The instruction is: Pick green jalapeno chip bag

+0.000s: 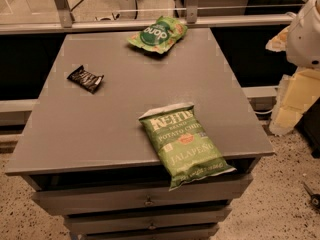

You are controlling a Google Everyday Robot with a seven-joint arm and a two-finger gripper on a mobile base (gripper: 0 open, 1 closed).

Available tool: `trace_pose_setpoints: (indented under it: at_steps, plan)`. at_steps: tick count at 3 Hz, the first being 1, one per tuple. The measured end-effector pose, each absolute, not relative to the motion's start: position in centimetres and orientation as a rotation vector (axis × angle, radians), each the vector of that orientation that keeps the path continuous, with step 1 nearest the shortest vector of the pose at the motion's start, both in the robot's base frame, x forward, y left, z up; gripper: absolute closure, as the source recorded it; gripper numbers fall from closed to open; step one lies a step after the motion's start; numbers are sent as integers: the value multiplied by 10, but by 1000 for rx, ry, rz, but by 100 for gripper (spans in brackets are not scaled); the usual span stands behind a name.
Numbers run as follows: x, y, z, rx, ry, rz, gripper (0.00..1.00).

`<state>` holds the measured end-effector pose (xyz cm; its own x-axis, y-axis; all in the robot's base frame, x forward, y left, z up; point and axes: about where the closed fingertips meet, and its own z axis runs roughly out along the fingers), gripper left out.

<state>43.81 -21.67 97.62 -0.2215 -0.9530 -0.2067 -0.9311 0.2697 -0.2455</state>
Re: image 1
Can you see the bottom grey drawer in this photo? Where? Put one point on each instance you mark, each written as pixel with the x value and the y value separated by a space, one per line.
pixel 200 231

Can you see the grey drawer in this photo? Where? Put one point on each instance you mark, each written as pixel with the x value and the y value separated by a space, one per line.
pixel 147 219
pixel 140 195
pixel 200 231

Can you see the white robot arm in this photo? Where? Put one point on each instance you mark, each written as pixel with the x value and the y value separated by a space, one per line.
pixel 303 39

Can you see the green snack bag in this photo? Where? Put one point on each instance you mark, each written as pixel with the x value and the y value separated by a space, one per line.
pixel 160 36

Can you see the top grey drawer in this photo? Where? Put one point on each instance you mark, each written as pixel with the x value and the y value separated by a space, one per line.
pixel 140 195

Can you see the middle grey drawer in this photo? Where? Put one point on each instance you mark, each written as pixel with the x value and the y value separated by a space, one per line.
pixel 147 219

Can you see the grey drawer cabinet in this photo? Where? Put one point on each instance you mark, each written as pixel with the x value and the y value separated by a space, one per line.
pixel 75 139

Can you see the green jalapeno chip bag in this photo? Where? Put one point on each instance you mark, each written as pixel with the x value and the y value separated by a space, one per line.
pixel 182 144

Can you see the metal railing frame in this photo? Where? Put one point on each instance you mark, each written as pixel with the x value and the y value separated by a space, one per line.
pixel 50 16

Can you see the small black snack bag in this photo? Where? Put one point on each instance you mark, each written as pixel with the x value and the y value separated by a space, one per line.
pixel 85 79

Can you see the yellow foam padding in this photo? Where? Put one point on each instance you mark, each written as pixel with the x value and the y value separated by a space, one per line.
pixel 296 93

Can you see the black tool on floor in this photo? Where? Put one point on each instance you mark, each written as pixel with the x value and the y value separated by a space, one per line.
pixel 315 198

